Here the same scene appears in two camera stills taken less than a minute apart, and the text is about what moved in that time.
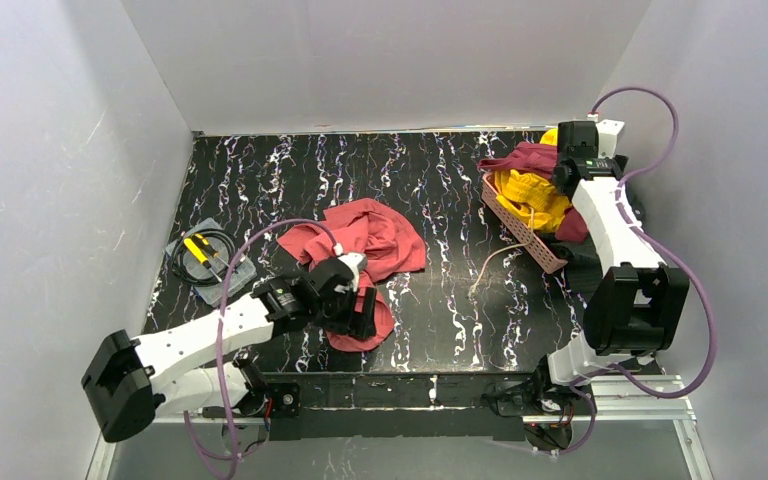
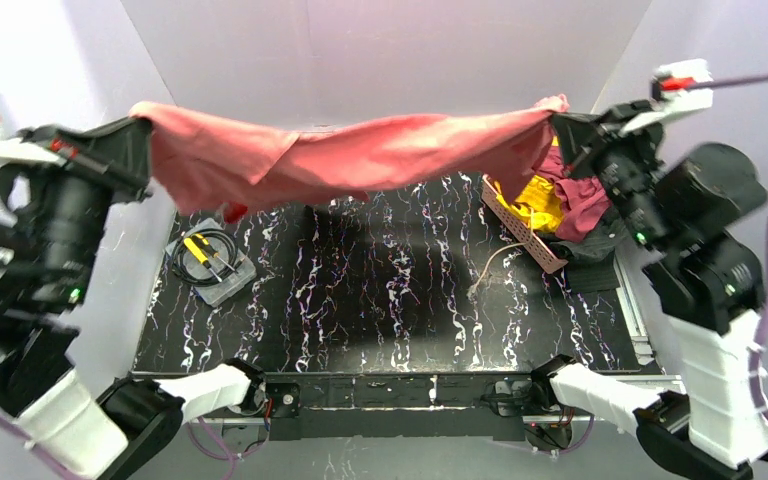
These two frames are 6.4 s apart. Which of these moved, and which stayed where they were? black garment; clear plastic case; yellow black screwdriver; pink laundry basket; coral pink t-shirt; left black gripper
Moved: left black gripper; coral pink t-shirt
Stayed: black garment; pink laundry basket; clear plastic case; yellow black screwdriver
